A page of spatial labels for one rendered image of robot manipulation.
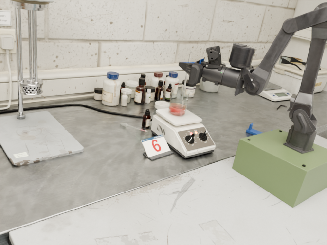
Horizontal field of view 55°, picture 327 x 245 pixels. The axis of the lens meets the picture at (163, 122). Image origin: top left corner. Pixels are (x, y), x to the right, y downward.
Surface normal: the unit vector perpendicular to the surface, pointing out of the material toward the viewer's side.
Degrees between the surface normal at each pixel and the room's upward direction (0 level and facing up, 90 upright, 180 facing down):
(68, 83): 90
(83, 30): 90
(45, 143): 0
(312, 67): 87
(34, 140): 0
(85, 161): 0
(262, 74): 59
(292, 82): 93
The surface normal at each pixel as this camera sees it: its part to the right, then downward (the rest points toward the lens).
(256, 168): -0.77, 0.15
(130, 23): 0.62, 0.40
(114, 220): 0.14, -0.90
